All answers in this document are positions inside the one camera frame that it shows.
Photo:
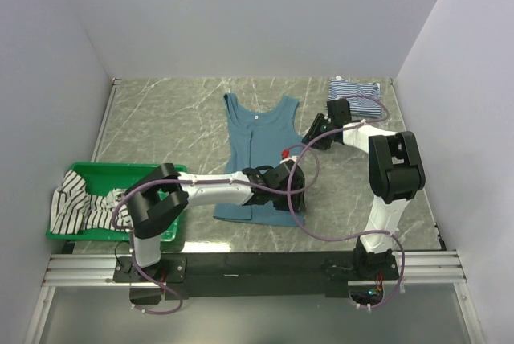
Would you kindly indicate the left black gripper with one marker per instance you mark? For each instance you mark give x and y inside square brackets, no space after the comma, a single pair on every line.
[299,202]

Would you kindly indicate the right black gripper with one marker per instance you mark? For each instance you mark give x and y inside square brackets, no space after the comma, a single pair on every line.
[314,129]

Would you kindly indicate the blue white striped tank top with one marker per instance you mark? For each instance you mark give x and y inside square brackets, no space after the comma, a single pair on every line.
[362,97]

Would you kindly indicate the plain blue tank top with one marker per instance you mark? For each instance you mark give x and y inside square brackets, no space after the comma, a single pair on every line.
[258,139]

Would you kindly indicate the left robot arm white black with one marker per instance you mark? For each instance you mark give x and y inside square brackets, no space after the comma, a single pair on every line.
[156,201]

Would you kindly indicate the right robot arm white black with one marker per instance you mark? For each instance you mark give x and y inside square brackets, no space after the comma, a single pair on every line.
[396,175]

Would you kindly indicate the black white striped tank top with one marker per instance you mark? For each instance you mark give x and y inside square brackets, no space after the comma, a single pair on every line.
[74,209]

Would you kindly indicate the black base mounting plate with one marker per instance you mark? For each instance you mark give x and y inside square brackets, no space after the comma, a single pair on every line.
[239,274]

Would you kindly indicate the aluminium rail frame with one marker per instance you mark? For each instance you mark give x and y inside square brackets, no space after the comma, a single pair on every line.
[91,270]

